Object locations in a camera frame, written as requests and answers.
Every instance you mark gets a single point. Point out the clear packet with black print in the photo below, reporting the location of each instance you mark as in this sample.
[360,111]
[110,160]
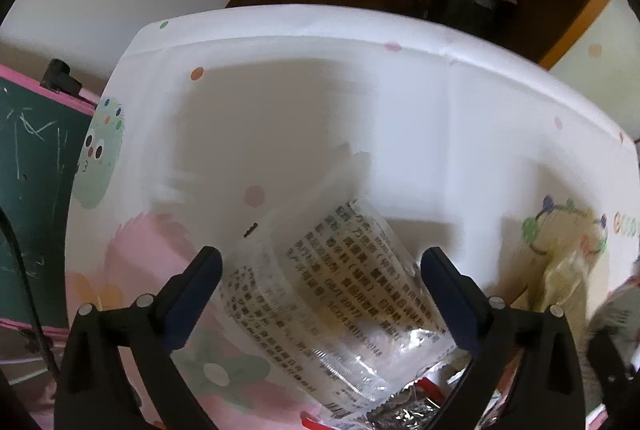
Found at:
[340,290]

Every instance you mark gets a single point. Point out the red-brown snack packet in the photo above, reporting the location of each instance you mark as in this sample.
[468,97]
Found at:
[400,412]

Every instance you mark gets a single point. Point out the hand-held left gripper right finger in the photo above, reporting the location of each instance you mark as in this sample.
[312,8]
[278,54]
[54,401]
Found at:
[452,305]

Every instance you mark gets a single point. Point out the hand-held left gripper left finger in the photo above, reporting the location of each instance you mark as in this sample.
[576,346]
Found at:
[197,295]

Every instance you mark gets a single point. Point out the pale yellow snack packet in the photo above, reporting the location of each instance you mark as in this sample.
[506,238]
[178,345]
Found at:
[565,280]

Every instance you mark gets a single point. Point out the black clip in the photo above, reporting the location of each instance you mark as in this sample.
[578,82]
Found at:
[60,78]

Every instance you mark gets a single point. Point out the green chalkboard with pink frame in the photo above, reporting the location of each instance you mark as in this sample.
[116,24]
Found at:
[35,190]

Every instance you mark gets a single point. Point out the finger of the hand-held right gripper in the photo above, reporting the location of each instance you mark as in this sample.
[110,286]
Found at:
[605,360]

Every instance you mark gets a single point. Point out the black bin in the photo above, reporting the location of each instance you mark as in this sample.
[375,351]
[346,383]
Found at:
[465,8]

